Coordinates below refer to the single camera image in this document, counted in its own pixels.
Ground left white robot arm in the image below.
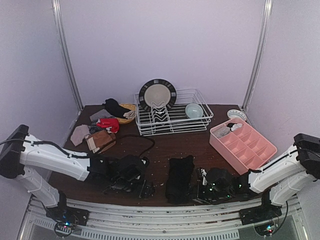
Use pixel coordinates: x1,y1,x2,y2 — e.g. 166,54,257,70
0,124,155,214

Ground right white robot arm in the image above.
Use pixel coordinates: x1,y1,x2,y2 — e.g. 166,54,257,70
193,133,320,207

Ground brown underwear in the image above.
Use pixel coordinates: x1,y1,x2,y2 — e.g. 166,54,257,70
86,130,116,153

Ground red underwear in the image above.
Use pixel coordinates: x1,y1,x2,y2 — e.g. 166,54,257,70
96,118,120,134

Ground grey rolled underwear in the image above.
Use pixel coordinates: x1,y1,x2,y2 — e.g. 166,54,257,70
213,126,231,139

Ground black and white rolled underwear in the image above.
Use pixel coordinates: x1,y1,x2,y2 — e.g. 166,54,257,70
226,122,243,132

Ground beige underwear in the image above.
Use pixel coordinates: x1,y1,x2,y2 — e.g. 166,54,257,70
70,124,90,147

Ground grey striped underwear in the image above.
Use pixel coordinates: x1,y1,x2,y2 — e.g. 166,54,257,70
89,109,114,124

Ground pink divided organizer box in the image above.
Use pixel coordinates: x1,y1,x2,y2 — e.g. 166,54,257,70
209,118,277,175

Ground beige white socks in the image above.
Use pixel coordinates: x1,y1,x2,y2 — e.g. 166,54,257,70
123,110,136,120

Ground black cloth on plate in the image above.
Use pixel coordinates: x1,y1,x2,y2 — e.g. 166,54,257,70
102,98,131,119

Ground blue patterned yellow bowl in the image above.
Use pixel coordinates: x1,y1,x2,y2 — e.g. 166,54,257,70
227,109,247,122

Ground light blue ceramic bowl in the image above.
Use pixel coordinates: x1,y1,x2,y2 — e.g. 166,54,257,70
185,103,204,119

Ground dark rimmed beige plate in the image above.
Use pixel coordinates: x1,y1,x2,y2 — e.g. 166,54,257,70
138,79,177,112

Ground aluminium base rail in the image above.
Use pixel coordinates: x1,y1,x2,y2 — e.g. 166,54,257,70
17,196,312,240

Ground white wire dish rack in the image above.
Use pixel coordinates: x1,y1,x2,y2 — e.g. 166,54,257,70
134,89,214,137

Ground left aluminium frame post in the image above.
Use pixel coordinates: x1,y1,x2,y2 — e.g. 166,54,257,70
51,0,84,111

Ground aluminium frame post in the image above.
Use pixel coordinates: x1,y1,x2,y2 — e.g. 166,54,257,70
51,0,84,111
242,0,273,112

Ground right aluminium frame post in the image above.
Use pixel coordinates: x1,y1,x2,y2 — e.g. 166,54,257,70
242,0,273,112

